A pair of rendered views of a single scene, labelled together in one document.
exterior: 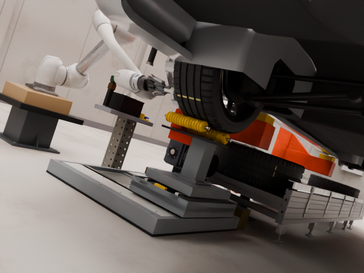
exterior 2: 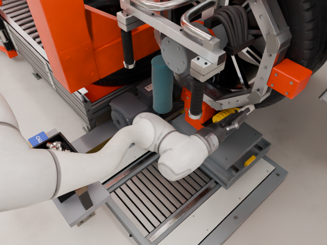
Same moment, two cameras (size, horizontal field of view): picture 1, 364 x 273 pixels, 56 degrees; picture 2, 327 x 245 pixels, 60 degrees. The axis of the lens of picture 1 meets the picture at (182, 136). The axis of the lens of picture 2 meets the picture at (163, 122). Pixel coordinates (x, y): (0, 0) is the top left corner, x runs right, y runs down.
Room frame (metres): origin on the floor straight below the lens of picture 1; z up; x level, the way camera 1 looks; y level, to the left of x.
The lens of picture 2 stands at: (1.91, 0.92, 1.40)
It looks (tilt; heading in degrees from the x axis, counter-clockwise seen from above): 48 degrees down; 282
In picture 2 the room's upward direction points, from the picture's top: straight up
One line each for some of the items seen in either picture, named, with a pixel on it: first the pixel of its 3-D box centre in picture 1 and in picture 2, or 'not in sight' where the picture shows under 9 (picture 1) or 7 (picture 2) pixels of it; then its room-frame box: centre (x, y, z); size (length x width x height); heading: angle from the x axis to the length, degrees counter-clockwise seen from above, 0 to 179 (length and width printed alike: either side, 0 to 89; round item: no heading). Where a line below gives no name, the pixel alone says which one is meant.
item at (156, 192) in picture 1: (185, 196); (214, 138); (1.84, -0.12, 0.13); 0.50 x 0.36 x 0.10; 144
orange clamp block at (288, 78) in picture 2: not in sight; (288, 78); (1.68, 0.20, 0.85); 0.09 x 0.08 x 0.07; 144
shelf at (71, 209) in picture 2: (125, 115); (62, 171); (2.42, 0.42, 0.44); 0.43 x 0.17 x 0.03; 144
